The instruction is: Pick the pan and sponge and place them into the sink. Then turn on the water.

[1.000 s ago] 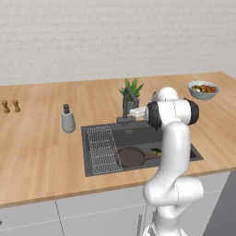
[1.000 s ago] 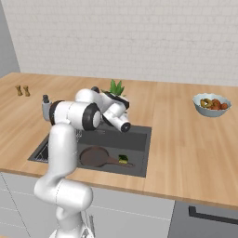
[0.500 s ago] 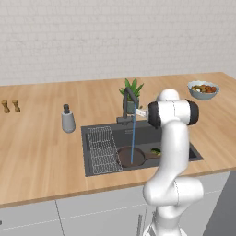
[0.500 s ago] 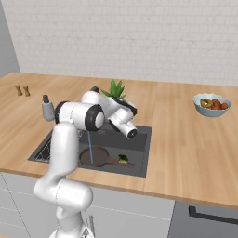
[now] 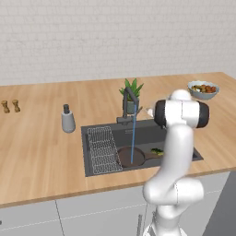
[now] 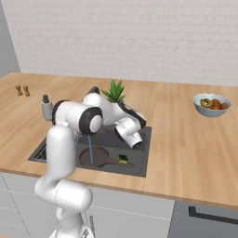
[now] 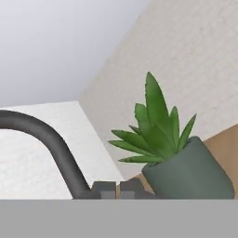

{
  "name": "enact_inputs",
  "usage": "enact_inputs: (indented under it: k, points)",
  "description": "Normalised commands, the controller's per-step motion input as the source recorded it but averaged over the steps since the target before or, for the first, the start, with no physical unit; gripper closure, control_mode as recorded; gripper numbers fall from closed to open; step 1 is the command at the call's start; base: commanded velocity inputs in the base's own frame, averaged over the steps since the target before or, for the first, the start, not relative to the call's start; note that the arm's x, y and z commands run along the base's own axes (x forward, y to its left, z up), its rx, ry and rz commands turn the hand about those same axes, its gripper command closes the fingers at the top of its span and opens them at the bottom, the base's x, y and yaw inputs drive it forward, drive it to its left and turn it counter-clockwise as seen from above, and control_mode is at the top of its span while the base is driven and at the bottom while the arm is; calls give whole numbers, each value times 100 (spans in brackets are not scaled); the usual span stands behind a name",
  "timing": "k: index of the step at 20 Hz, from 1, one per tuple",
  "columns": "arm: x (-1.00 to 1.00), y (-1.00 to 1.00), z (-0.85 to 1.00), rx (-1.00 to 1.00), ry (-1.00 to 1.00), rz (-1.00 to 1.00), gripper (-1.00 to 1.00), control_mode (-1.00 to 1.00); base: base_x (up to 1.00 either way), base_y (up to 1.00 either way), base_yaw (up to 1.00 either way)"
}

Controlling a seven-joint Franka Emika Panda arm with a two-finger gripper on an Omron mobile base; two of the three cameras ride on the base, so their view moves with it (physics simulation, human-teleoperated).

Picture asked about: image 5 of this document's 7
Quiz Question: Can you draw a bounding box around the small wooden shaker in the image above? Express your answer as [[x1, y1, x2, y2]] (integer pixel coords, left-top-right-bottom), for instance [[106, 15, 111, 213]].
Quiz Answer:
[[12, 99, 22, 113], [0, 100, 11, 114]]

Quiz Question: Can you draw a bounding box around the grey soap dispenser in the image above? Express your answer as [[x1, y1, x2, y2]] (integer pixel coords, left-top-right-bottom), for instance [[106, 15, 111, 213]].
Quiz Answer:
[[61, 103, 77, 134]]

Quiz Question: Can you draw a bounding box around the bowl of fruit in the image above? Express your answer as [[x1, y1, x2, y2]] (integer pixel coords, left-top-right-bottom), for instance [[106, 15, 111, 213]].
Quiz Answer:
[[187, 80, 220, 101]]

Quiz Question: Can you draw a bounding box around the grey drawer front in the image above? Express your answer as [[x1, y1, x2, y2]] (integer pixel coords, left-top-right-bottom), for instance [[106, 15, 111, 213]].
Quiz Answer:
[[0, 199, 61, 231], [54, 184, 149, 221]]

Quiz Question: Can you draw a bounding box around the wire dish rack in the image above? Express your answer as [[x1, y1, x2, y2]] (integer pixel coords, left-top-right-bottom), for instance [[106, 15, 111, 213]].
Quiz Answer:
[[87, 125, 124, 175]]

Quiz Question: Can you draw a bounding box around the blue water stream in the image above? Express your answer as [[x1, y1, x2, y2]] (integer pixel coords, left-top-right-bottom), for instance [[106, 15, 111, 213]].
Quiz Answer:
[[130, 112, 137, 164]]

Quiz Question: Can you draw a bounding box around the dark brown pan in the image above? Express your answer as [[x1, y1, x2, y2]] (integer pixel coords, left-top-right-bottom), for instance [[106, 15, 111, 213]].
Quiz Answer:
[[117, 146, 164, 169]]

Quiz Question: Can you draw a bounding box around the dark grey tap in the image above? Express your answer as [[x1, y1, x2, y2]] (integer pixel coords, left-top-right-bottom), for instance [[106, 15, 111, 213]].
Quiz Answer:
[[115, 87, 144, 125]]

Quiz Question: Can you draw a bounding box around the dark grey sink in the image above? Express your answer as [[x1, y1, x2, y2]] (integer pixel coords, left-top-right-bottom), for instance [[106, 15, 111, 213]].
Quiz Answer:
[[80, 118, 205, 178]]

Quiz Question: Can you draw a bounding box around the grey cupboard door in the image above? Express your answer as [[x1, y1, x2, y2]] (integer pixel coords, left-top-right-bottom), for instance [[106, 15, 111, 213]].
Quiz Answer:
[[60, 204, 155, 236], [0, 218, 65, 236], [180, 171, 230, 236]]

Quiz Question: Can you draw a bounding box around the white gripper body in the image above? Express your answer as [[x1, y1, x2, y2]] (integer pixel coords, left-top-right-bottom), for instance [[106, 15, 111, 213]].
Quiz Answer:
[[145, 106, 157, 120]]

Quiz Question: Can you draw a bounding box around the green yellow sponge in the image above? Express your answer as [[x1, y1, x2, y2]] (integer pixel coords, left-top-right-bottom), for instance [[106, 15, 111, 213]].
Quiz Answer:
[[149, 147, 165, 156]]

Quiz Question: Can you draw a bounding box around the metal cupboard handle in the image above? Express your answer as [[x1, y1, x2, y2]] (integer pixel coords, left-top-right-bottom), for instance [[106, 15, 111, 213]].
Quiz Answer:
[[136, 213, 145, 236]]

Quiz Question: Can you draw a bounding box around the green plant in pot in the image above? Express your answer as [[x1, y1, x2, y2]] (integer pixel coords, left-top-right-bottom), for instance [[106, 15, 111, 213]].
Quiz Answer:
[[119, 77, 145, 114]]

